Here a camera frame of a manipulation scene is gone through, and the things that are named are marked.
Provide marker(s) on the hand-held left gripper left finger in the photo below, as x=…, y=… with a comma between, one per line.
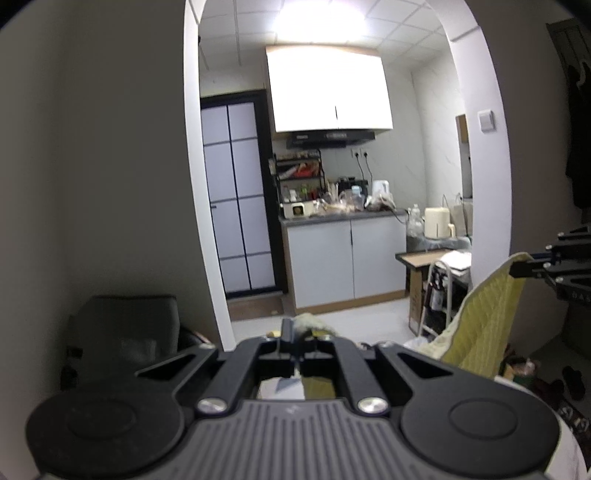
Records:
x=287, y=342

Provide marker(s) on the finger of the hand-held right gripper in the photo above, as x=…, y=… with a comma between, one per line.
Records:
x=531, y=270
x=547, y=254

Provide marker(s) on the white base cabinet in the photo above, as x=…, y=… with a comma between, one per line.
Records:
x=344, y=261

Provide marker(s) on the black range hood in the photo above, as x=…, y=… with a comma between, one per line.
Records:
x=330, y=138

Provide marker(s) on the ceiling light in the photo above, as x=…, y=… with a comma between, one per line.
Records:
x=318, y=18

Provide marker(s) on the white wall socket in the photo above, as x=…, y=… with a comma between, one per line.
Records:
x=360, y=153

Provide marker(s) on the yellow quilted towel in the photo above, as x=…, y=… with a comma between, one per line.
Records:
x=480, y=318

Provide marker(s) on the beige cylindrical appliance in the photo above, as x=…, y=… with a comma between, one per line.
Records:
x=437, y=222

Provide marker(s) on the dark grey countertop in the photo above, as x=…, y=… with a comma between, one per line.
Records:
x=341, y=216

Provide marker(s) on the low wooden side table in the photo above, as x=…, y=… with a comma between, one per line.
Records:
x=422, y=272

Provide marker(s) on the dark green armchair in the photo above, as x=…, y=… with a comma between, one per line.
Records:
x=124, y=339

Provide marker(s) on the clear plastic bottle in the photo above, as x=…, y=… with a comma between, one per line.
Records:
x=414, y=220

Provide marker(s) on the white folding step stool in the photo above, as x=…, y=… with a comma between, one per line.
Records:
x=441, y=295

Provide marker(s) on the white wall cabinet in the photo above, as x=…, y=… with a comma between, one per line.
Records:
x=328, y=87

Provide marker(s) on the white wall switch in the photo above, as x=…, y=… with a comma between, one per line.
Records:
x=486, y=120

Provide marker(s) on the white electric kettle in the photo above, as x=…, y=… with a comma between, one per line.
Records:
x=381, y=188

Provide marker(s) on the black coffee machine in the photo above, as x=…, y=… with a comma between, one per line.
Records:
x=353, y=184

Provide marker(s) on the black framed glass door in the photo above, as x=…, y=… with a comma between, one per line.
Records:
x=238, y=194

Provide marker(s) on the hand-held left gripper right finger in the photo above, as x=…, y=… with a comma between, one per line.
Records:
x=304, y=347

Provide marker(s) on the black spice rack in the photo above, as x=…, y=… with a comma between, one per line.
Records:
x=299, y=175

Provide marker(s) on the cream small cooker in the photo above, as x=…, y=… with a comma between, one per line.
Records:
x=298, y=209

